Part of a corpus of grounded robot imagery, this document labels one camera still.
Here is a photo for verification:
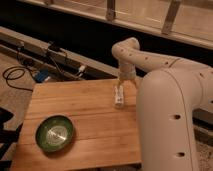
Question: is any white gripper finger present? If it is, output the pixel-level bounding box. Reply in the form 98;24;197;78
131;79;138;89
117;79;124;89

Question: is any small white bottle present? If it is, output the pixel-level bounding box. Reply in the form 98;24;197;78
114;86;124;108

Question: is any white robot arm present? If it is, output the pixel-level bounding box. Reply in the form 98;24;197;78
112;38;213;171

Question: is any green ceramic bowl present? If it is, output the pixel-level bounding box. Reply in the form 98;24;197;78
35;115;74;153

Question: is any wooden board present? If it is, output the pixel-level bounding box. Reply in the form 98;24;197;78
10;79;141;171

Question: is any blue power adapter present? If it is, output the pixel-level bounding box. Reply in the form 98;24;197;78
34;69;49;83

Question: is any black object at left edge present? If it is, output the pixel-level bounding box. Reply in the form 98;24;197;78
0;107;22;171

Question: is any white cable plug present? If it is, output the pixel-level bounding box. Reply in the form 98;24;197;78
78;65;87;74

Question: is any black clamp on rail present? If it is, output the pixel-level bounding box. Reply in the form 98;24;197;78
46;41;67;57

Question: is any metal rail beam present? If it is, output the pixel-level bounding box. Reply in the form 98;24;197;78
0;26;118;78

